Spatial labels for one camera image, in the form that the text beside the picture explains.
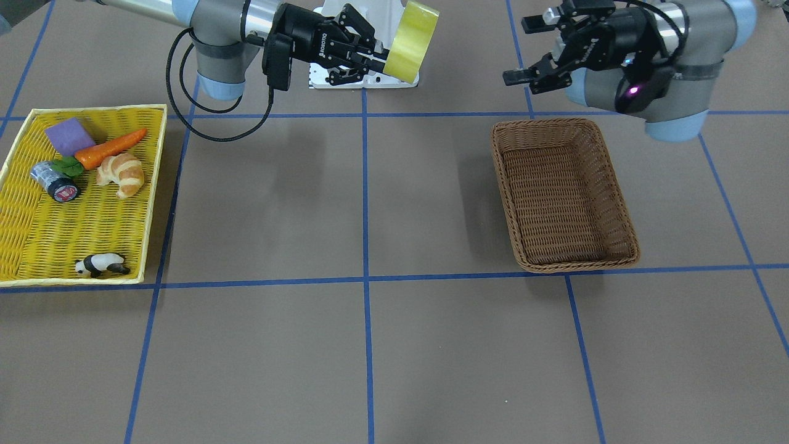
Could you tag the yellow tape roll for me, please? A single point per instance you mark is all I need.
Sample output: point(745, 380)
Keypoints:
point(411, 42)

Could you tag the brown wicker basket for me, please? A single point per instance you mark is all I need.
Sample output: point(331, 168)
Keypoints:
point(561, 199)

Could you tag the yellow plastic basket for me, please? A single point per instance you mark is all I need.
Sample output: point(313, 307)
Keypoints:
point(41, 239)

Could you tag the toy croissant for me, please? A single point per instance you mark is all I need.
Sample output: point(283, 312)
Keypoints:
point(125, 170)

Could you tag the toy carrot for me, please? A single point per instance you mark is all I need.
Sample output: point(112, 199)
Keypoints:
point(91, 158)

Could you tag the purple foam block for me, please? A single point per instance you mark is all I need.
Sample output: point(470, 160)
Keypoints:
point(69, 136)

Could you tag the small black-lidded jar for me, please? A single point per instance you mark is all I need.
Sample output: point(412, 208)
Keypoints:
point(59, 186)

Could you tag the panda figurine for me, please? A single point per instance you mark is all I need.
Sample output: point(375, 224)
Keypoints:
point(95, 265)

